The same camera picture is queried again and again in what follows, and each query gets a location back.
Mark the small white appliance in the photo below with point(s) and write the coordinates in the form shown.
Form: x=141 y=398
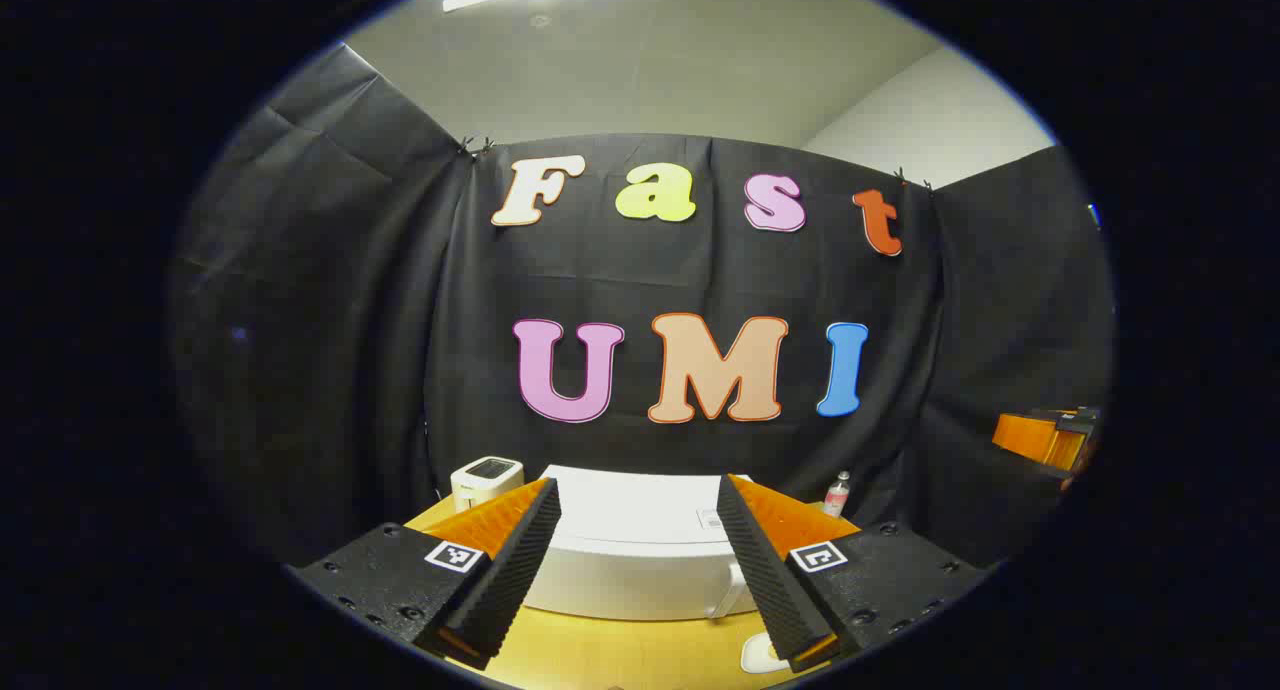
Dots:
x=480 y=490

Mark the black backdrop cloth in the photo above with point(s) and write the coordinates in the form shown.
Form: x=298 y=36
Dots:
x=650 y=270

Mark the black binder clip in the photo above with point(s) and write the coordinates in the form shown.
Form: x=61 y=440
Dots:
x=912 y=180
x=476 y=147

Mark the small bottle with pink label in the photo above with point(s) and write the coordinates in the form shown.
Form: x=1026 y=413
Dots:
x=837 y=495

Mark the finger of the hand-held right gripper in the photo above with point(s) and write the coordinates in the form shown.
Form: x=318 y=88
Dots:
x=1035 y=437

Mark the white microwave oven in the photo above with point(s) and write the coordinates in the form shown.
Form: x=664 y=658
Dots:
x=630 y=510

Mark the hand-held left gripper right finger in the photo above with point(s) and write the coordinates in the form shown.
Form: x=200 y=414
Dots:
x=770 y=580

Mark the white square plate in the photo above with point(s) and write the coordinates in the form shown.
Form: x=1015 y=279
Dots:
x=760 y=655

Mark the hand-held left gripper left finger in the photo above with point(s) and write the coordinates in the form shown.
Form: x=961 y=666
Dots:
x=505 y=580

